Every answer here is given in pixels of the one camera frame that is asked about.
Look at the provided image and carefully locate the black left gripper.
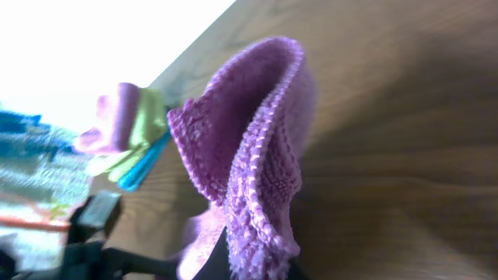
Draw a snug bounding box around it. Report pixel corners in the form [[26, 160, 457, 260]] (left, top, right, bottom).
[[11, 205, 177, 280]]

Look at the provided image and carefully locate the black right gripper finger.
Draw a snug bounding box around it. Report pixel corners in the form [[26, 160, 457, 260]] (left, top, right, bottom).
[[193, 228, 231, 280]]

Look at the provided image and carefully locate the purple microfiber cloth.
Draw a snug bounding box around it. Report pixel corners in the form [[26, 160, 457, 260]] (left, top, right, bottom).
[[167, 37, 317, 279]]

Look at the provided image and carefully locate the folded blue cloth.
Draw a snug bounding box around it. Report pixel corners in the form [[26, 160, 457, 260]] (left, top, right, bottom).
[[117, 132, 171, 191]]

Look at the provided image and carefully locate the folded purple cloth on stack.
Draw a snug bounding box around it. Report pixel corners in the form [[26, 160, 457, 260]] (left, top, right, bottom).
[[74, 82, 140, 156]]

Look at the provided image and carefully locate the folded green cloth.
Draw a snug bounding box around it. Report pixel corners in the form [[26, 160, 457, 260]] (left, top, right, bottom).
[[86, 88, 167, 183]]

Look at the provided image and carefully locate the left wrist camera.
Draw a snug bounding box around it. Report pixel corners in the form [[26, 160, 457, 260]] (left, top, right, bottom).
[[77, 191, 121, 236]]

